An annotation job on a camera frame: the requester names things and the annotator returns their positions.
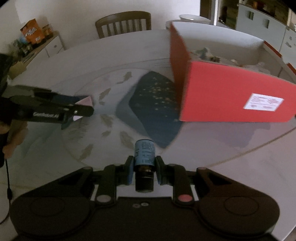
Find white wall cabinet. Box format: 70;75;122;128
218;0;296;65

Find white stacked plates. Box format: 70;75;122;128
166;14;211;29

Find left hand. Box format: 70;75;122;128
1;120;29;159

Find red cardboard box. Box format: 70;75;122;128
170;22;295;123

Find dark wooden chair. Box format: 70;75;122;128
95;11;152;39

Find pink rectangular eraser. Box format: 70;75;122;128
73;96;94;121

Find orange snack bag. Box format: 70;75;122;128
20;19;45;45

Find brown cardboard box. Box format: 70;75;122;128
9;61;27;79

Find white sideboard cabinet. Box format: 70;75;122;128
14;31;65;69

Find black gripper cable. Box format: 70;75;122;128
0;158;14;224

